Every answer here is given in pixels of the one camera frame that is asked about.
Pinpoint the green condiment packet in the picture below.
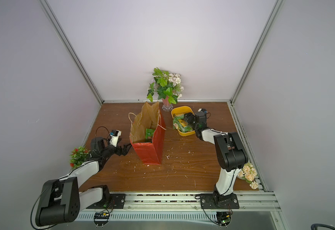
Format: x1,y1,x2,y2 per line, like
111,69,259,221
173,113,193,133
145,128,155,142

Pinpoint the red paper bag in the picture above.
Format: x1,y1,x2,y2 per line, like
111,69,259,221
128,102,166,165

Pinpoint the green condiment packet top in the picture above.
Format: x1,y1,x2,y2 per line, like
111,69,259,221
145,128,155,142

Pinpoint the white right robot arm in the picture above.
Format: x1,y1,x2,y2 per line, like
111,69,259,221
184,109,249,196

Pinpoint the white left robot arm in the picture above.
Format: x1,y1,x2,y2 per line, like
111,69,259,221
30,135,132,230

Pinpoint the yellow plastic tray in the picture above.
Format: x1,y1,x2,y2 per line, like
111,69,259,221
171,106,195,137

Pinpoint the small red flower plant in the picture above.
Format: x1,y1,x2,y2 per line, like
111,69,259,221
70,146,89,169

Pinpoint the pink glass flower vase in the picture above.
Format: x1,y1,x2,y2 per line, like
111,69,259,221
162,96,173,112

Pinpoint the green ivy flower bouquet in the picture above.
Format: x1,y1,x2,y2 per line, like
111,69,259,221
146,68,184,104

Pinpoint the left circuit board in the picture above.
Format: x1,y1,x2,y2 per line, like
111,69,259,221
93,211,110,228

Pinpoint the circuit board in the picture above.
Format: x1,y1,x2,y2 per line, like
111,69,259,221
216,212,232,227
93,211,110,228

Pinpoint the right circuit board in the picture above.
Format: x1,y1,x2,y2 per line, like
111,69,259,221
216,212,232,227

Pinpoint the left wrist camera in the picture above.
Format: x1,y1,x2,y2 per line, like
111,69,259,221
109,129,121,147

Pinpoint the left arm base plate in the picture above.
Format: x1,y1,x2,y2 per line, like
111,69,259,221
87,193,126,209

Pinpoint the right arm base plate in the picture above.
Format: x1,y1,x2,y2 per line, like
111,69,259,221
195,193,240,209

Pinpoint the aluminium rail frame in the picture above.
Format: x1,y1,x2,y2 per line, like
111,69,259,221
76,191,289,230

